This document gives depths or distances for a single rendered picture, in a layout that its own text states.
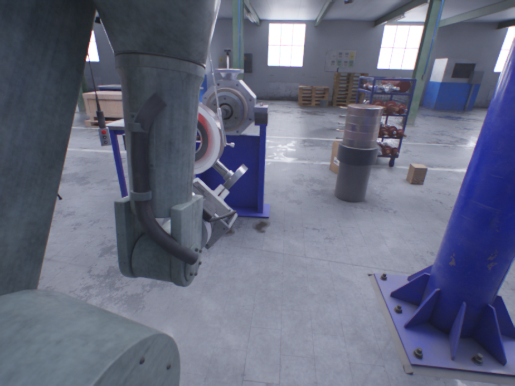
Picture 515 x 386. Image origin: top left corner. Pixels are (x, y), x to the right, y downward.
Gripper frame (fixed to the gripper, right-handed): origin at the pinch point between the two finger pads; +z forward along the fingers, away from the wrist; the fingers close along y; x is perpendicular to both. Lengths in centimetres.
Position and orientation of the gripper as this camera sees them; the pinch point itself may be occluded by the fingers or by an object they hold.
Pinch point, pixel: (219, 194)
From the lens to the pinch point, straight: 128.4
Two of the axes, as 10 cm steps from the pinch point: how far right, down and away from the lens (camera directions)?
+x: -6.7, 6.5, 3.5
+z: 1.7, -3.2, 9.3
